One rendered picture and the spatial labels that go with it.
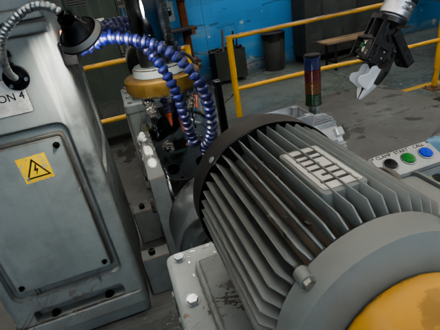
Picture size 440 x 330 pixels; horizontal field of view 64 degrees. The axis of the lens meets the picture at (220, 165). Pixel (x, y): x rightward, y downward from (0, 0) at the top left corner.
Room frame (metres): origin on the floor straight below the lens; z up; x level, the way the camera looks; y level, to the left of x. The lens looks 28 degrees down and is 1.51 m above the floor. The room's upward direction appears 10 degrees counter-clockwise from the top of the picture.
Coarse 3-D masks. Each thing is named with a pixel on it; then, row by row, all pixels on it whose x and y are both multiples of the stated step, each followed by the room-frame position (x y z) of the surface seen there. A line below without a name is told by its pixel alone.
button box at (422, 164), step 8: (416, 144) 0.75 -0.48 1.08; (424, 144) 0.74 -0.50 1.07; (392, 152) 0.73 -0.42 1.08; (400, 152) 0.73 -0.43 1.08; (408, 152) 0.73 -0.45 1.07; (416, 152) 0.72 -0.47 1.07; (376, 160) 0.71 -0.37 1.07; (384, 160) 0.70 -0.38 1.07; (400, 160) 0.70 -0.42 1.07; (416, 160) 0.70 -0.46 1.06; (424, 160) 0.70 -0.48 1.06; (432, 160) 0.69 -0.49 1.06; (400, 168) 0.68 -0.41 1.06; (408, 168) 0.68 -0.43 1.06; (416, 168) 0.68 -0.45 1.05; (424, 168) 0.68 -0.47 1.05; (432, 168) 0.69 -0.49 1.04; (408, 176) 0.67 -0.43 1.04
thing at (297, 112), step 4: (284, 108) 0.97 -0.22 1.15; (288, 108) 0.98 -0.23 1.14; (292, 108) 0.97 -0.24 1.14; (296, 108) 0.97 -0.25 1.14; (300, 108) 0.95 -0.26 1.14; (272, 112) 0.96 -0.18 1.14; (276, 112) 0.97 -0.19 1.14; (280, 112) 0.97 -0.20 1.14; (284, 112) 0.97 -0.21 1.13; (288, 112) 0.98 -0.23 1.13; (292, 112) 0.97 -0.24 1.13; (296, 112) 0.97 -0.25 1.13; (300, 112) 0.95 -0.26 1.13; (304, 112) 0.93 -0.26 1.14; (308, 112) 0.91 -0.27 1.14; (292, 116) 0.93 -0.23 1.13; (296, 116) 0.96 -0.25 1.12; (300, 116) 0.96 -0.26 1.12; (304, 116) 0.89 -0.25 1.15; (308, 116) 0.88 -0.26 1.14; (312, 116) 0.89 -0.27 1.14; (304, 120) 0.88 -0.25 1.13; (308, 120) 0.88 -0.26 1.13; (312, 120) 0.89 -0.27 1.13; (308, 124) 0.88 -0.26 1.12; (312, 124) 0.89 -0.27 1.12
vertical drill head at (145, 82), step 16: (128, 0) 0.82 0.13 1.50; (144, 0) 0.81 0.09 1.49; (160, 0) 0.83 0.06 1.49; (128, 16) 0.83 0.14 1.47; (144, 16) 0.81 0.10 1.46; (160, 16) 0.82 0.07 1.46; (144, 32) 0.81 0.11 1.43; (160, 32) 0.81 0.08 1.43; (144, 64) 0.82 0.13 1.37; (176, 64) 0.81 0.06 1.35; (128, 80) 0.83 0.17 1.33; (144, 80) 0.80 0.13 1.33; (160, 80) 0.77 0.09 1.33; (144, 96) 0.77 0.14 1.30; (160, 96) 0.77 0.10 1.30; (192, 96) 0.82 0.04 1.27; (192, 112) 0.82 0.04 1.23
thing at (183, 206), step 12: (192, 180) 0.63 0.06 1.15; (180, 192) 0.62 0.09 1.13; (192, 192) 0.59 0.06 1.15; (180, 204) 0.59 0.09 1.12; (192, 204) 0.56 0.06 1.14; (180, 216) 0.57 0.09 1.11; (192, 216) 0.53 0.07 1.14; (180, 228) 0.54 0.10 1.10; (192, 228) 0.50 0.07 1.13; (180, 240) 0.52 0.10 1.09; (192, 240) 0.48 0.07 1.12; (204, 240) 0.47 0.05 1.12
